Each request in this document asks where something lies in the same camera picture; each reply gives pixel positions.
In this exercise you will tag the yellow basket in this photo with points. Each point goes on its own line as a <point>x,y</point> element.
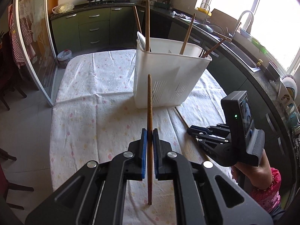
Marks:
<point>204,10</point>

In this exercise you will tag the steel kitchen sink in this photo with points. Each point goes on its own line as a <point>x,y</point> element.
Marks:
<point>243,56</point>

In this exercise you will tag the person's right forearm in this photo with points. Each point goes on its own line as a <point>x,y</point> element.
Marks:
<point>260,180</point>

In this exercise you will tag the glass sliding door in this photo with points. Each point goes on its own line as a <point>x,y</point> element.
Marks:
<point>37,42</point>

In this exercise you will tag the white plate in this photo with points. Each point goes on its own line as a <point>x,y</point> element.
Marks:
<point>288,83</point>

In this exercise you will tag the small steel faucet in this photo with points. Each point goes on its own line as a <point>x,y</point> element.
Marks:
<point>207,11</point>

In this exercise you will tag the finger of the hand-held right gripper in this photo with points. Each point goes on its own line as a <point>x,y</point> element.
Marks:
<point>199,132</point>
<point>219,127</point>

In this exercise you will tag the white floral tablecloth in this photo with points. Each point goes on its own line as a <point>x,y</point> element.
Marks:
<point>98,112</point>

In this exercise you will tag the wooden cutting board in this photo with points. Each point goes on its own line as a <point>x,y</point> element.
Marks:
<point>225,18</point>

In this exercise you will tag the red checked apron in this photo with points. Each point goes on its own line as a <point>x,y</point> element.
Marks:
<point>17,35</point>

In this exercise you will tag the dark wooden chair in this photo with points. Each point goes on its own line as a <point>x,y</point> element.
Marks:
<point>9,79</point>

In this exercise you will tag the small trash bin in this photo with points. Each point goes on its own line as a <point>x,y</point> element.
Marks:
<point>64,57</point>

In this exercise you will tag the dark kitchen countertop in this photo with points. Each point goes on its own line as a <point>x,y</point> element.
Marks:
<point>264,79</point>

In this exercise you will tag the crumpled dishcloth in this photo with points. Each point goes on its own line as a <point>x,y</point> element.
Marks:
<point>181,15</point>

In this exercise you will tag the red cushioned chair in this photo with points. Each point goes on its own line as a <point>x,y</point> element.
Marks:
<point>9,187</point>

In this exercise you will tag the green bottle tray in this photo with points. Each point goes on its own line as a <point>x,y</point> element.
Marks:
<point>161,4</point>

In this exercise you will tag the dish rack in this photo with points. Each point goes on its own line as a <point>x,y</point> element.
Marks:
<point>290,107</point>

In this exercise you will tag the gas stove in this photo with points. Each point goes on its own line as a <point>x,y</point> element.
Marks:
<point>110,1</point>

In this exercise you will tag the blue bowl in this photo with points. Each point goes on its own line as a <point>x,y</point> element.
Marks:
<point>245,34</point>

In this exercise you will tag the black pan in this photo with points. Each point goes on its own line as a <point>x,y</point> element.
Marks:
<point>205,27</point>

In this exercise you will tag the green plastic strainer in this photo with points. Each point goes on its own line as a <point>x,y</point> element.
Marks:
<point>259,44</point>

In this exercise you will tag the yellow knob dispenser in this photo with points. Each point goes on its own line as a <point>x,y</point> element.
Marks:
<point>259,63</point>

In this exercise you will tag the white plastic utensil holder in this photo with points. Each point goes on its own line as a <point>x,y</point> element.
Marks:
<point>164,75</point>

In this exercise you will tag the kitchen window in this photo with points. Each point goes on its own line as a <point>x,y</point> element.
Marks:
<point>276,16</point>

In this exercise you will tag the plastic bag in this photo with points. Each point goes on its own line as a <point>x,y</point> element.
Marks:
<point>63,8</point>

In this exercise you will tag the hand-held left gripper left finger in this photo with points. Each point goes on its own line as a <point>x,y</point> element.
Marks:
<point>144,154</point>

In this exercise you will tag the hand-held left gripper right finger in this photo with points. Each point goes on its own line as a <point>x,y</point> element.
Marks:
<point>155,154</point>

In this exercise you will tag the tall steel faucet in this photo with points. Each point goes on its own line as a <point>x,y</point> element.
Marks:
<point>241,18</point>

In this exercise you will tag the white plastic spoon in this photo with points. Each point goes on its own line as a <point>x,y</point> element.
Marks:
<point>141,39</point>

